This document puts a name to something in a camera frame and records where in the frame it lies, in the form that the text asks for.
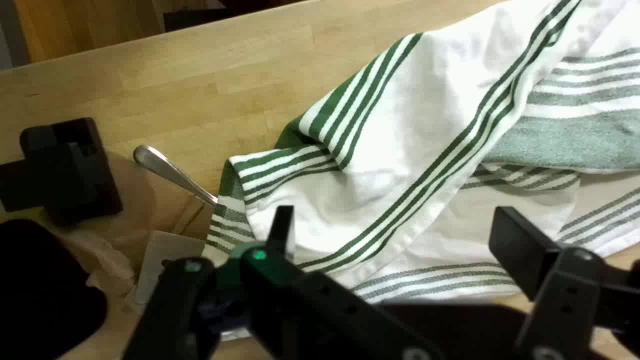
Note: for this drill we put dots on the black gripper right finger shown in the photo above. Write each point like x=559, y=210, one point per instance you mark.
x=567, y=292

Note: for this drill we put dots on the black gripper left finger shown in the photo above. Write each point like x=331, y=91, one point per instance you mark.
x=312, y=306

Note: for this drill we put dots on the white green striped tea towel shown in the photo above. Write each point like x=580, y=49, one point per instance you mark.
x=427, y=152

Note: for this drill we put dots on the black clamp block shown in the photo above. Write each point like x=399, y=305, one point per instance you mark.
x=62, y=170

